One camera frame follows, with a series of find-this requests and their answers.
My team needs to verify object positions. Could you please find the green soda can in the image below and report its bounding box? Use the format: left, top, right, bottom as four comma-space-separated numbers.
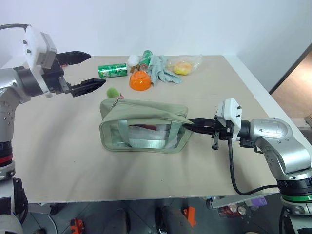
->
97, 63, 129, 79
139, 50, 153, 72

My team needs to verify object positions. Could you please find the clear plastic bag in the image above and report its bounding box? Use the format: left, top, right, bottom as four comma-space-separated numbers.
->
165, 54, 203, 77

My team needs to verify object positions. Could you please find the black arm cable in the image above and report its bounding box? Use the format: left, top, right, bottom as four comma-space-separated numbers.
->
227, 139, 280, 196
0, 23, 30, 31

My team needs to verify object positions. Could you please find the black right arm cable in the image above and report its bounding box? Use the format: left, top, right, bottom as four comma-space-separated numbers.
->
227, 139, 280, 196

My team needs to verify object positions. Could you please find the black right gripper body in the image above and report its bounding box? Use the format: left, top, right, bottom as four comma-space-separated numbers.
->
210, 114, 235, 151

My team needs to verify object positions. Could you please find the purple plastic block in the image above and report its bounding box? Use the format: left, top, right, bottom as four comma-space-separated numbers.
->
251, 196, 267, 208

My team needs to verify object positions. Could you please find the white round ball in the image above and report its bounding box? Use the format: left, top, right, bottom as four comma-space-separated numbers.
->
127, 54, 141, 69

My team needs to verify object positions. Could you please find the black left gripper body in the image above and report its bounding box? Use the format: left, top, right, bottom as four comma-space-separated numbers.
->
42, 54, 74, 96

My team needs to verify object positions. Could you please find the grey-green cloth rag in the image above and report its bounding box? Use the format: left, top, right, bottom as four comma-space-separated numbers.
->
147, 55, 183, 87

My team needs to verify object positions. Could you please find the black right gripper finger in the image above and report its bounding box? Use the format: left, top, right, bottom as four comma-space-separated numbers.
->
187, 123, 215, 135
188, 117, 216, 128

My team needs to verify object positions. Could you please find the clear box of cans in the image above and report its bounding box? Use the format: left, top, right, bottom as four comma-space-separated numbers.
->
217, 203, 252, 218

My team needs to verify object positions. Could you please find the orange plastic bowl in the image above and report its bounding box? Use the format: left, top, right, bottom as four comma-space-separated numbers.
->
129, 70, 152, 92

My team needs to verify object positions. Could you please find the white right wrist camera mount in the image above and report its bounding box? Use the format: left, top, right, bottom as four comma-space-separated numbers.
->
216, 97, 243, 142

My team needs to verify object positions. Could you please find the yellow round fruit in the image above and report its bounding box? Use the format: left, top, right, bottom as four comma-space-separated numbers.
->
173, 61, 193, 76

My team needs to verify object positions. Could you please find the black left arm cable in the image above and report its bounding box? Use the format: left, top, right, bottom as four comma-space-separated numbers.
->
0, 23, 30, 31

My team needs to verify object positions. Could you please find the green pouch with clear window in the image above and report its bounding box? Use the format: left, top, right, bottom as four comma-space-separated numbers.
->
98, 98, 196, 155

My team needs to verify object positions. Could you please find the orange plastic clamp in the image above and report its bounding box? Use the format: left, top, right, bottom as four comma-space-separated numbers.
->
182, 206, 197, 227
70, 217, 85, 234

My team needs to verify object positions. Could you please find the green plush keychain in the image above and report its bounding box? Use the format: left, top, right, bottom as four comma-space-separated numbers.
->
106, 87, 124, 99

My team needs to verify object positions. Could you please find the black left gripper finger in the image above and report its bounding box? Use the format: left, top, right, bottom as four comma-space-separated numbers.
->
70, 78, 107, 98
56, 50, 92, 66

